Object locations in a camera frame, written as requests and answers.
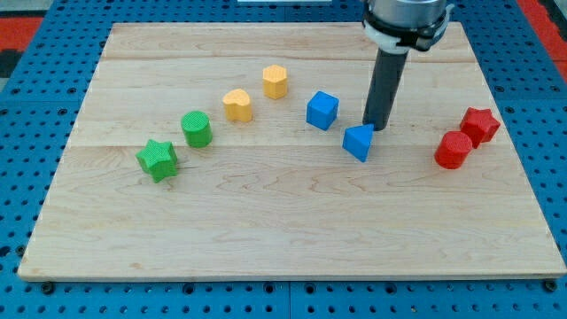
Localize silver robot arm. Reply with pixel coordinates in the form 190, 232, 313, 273
362, 0, 454, 55

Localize blue triangle block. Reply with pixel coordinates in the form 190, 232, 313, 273
342, 124, 374, 162

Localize green star block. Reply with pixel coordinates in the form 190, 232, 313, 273
136, 139, 177, 183

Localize red star block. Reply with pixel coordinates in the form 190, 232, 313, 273
460, 107, 501, 149

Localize blue cube block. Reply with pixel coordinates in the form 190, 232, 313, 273
306, 91, 339, 130

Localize yellow heart block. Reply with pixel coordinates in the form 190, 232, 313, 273
222, 89, 253, 122

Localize wooden board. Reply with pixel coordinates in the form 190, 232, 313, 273
18, 22, 566, 282

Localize yellow hexagon block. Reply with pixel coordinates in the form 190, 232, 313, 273
262, 65, 288, 99

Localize green cylinder block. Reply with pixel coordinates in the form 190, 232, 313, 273
181, 111, 213, 148

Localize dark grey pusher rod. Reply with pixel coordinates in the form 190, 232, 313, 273
362, 49, 408, 131

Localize red cylinder block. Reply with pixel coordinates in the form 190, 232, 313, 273
434, 131, 472, 169

